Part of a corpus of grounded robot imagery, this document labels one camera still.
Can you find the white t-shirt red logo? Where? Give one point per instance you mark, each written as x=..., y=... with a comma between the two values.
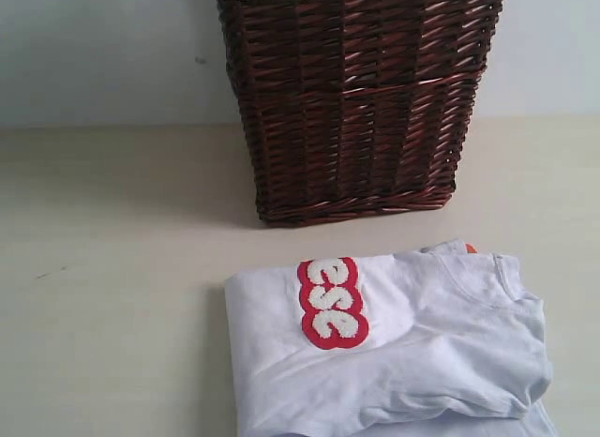
x=443, y=341

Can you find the dark red wicker basket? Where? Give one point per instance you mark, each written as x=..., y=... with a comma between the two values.
x=355, y=108

